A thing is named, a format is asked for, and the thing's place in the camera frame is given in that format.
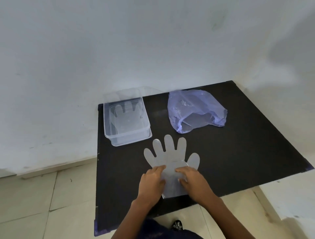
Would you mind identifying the person's left forearm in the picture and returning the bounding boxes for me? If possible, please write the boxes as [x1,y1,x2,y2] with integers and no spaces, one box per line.
[115,199,154,239]

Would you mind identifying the blue plastic bag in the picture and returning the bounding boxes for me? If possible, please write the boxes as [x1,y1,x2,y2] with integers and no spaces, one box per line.
[168,90,228,134]

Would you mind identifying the person's dark trousers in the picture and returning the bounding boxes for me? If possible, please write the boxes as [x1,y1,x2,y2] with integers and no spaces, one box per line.
[141,219,203,239]

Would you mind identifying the person's left hand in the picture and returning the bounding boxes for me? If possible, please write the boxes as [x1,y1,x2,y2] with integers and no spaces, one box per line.
[137,165,167,207]

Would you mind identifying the clear plastic container lid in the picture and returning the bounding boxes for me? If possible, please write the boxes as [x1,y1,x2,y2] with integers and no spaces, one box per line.
[103,86,161,102]

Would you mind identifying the person's right hand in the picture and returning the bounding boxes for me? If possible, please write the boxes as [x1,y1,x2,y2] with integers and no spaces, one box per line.
[175,166,220,207]

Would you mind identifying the person's right forearm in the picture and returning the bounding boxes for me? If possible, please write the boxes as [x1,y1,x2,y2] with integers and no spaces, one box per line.
[200,196,257,239]

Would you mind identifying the clear plastic storage container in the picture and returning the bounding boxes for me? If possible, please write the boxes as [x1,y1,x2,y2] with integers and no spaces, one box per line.
[103,97,153,147]

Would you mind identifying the clear plastic disposable glove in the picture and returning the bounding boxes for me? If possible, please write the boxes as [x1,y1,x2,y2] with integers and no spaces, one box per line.
[144,134,200,199]
[114,102,144,131]

